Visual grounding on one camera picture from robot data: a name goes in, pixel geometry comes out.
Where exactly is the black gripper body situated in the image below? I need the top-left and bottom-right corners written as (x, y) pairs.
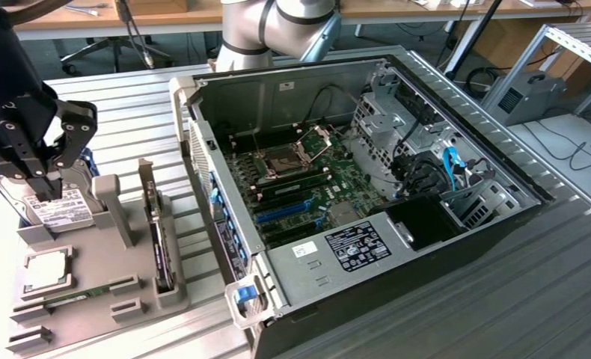
top-left (0, 0), bottom-right (58, 145)

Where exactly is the graphics card with silver bracket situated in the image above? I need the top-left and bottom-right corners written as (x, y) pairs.
top-left (137, 159), bottom-right (176, 295)

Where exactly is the silver hard disk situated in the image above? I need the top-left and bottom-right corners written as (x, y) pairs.
top-left (0, 156), bottom-right (97, 233)

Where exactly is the office chair base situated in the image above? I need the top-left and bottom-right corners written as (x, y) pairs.
top-left (57, 35), bottom-right (174, 74)

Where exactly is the silver CPU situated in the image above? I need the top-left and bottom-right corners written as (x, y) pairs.
top-left (22, 251), bottom-right (73, 295)

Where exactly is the grey parts rack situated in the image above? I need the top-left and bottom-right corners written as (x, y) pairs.
top-left (5, 156), bottom-right (189, 356)

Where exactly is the thin metal locking lever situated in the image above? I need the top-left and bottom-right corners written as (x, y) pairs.
top-left (248, 121), bottom-right (264, 156)

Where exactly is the CPU socket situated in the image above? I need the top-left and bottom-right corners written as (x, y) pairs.
top-left (256, 147), bottom-right (310, 180)

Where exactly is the green RAM stick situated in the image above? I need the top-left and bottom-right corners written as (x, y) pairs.
top-left (42, 284), bottom-right (114, 310)

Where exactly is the dark RAM stick in slot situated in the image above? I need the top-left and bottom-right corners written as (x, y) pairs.
top-left (254, 170), bottom-right (332, 200)

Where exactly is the blue expansion slot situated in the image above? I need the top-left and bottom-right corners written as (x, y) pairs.
top-left (254, 200), bottom-right (314, 225)

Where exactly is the metal socket cover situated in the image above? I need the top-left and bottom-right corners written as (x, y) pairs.
top-left (294, 125), bottom-right (334, 158)

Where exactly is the silver chipset heat sink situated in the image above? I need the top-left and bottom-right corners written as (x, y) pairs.
top-left (326, 203), bottom-right (365, 228)

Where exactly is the green motherboard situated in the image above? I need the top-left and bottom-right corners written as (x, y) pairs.
top-left (222, 123), bottom-right (390, 251)

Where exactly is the grey power supply unit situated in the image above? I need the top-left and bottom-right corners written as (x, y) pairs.
top-left (264, 215), bottom-right (418, 307)

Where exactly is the metal disk bay cage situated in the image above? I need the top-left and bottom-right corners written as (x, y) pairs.
top-left (348, 63), bottom-right (541, 230)

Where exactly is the black stand pole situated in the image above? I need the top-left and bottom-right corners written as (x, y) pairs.
top-left (444, 0), bottom-right (504, 80)

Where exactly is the open black PC case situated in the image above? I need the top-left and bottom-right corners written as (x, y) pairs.
top-left (168, 44), bottom-right (558, 359)

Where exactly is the grey control box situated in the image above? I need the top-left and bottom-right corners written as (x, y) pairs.
top-left (482, 70), bottom-right (569, 127)

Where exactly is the wooden desk white frame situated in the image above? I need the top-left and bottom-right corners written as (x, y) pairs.
top-left (338, 0), bottom-right (591, 76)
top-left (13, 0), bottom-right (226, 42)

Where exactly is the dangling cable with plug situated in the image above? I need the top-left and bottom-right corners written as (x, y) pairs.
top-left (117, 0), bottom-right (156, 70)

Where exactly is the black power wire bundle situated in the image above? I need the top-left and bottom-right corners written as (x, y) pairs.
top-left (388, 149), bottom-right (450, 197)

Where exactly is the blue disk wire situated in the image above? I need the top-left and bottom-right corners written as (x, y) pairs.
top-left (441, 146), bottom-right (465, 194)

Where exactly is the aluminium slat table frame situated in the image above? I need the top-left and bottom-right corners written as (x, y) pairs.
top-left (484, 22), bottom-right (591, 115)

